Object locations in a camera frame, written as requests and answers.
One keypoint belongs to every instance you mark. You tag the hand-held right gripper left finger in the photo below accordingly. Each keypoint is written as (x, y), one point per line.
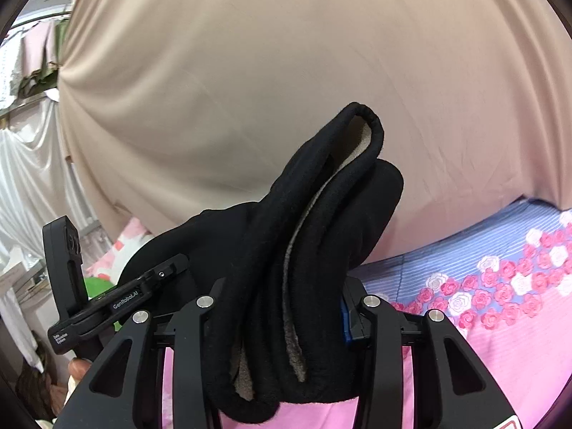
(196, 326)

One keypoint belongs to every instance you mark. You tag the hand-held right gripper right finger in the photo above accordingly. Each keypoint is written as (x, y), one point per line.
(346, 326)

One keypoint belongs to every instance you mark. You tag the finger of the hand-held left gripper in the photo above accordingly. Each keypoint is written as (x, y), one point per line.
(147, 283)

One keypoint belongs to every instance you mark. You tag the black pants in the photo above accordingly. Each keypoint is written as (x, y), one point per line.
(304, 241)

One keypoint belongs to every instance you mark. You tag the person's left hand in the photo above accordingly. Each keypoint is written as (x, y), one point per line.
(80, 370)

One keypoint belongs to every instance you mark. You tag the green plush toy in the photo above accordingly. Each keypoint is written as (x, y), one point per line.
(100, 287)

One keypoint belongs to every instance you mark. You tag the white cat face pillow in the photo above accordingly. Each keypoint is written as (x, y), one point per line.
(132, 241)

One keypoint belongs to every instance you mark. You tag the white translucent curtain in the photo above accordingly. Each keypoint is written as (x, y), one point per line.
(31, 187)

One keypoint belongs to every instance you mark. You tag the dark brown cloth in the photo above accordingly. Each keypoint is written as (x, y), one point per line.
(38, 384)

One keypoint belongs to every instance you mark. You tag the pink floral bed sheet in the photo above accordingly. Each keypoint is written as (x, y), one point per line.
(469, 366)

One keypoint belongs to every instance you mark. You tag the pink hanging cloth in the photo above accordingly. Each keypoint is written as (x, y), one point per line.
(38, 49)

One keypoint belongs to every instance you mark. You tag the beige cloth drape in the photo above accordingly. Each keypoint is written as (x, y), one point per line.
(277, 71)

